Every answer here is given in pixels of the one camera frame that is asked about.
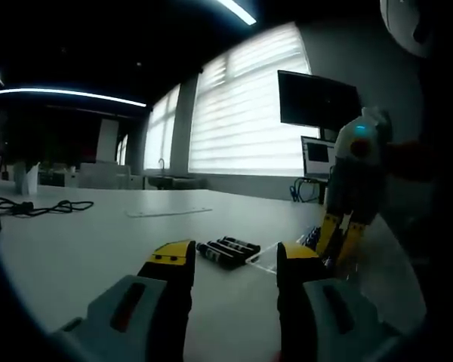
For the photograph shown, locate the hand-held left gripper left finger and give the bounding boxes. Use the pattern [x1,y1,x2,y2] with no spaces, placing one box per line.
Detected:
[52,240,196,362]

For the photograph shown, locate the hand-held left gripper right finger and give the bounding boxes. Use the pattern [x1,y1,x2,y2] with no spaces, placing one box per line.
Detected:
[276,241,401,362]

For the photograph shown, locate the row of brown medicine bottles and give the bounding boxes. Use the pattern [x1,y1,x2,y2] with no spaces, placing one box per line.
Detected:
[304,225,325,248]

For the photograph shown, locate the clear plastic box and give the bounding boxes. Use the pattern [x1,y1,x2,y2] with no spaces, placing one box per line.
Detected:
[245,225,363,282]

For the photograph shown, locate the row of black markers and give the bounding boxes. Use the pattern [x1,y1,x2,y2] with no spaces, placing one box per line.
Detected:
[207,240,246,265]

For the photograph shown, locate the open laptop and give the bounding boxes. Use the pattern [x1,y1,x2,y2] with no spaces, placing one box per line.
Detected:
[300,135,340,180]

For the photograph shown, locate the person's black shirt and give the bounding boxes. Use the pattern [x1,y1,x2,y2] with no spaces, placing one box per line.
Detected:
[377,48,453,340]

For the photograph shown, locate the black monitor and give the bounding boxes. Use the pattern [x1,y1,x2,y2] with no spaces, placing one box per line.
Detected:
[277,69,364,130]

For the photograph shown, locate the dark sink counter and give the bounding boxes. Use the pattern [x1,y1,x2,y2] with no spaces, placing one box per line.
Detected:
[146,175,208,192]

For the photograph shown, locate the wide white window blind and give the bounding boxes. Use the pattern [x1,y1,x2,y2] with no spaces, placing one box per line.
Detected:
[187,22,321,177]

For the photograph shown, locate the white office furniture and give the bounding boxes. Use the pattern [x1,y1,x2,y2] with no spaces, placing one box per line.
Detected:
[78,161,144,190]

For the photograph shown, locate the white worn chest device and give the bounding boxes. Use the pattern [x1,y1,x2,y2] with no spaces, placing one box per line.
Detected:
[379,0,437,58]

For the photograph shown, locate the narrow white window blind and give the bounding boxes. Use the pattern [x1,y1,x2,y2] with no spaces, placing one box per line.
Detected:
[143,84,183,171]

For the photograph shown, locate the long ceiling light strip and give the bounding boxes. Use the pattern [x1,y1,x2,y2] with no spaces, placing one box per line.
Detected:
[214,0,258,26]
[0,87,147,108]

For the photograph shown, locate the bundle of black cables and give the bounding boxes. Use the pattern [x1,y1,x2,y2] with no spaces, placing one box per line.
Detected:
[288,176,322,205]

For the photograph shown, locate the long black table cable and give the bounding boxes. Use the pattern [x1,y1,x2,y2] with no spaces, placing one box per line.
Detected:
[0,198,95,232]

